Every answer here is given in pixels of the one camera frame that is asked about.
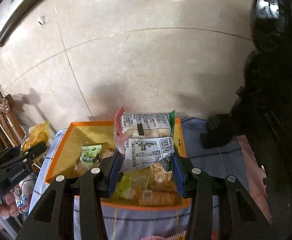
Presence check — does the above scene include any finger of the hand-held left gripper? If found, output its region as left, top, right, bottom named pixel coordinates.
left=0, top=141, right=48, bottom=170

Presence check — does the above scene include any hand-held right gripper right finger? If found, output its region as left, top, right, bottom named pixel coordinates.
left=172, top=155, right=278, bottom=240

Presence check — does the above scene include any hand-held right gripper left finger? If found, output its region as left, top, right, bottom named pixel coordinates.
left=16, top=151, right=122, bottom=240

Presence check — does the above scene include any yellow cake packet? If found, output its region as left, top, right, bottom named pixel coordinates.
left=19, top=121, right=51, bottom=160

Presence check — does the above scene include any green and yellow packet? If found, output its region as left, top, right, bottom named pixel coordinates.
left=112, top=174, right=149, bottom=200

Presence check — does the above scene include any clear packet of biscuits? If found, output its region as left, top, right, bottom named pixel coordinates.
left=138, top=162, right=181, bottom=205

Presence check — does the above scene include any orange cardboard box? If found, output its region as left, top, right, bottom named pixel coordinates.
left=44, top=119, right=190, bottom=210

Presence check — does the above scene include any green pea snack packet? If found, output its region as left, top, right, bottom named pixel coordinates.
left=79, top=144, right=103, bottom=170

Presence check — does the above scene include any white cartoon rice cracker packet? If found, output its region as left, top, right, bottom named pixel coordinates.
left=113, top=106, right=177, bottom=173

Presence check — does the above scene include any person's left hand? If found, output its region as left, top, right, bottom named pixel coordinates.
left=0, top=189, right=20, bottom=228

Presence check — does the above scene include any white plastic bag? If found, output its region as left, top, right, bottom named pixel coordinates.
left=11, top=172, right=37, bottom=218

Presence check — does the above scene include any carved wooden chair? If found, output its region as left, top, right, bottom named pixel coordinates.
left=0, top=94, right=26, bottom=153

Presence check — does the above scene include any blue striped tablecloth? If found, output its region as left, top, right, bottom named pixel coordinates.
left=28, top=116, right=272, bottom=240

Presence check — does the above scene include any pink paper bag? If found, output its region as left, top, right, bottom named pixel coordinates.
left=236, top=135, right=273, bottom=225

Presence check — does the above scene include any orange coiled cord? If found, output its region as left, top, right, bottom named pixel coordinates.
left=161, top=230, right=186, bottom=240

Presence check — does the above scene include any dark framed wall picture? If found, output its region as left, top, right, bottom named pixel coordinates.
left=0, top=0, right=51, bottom=50

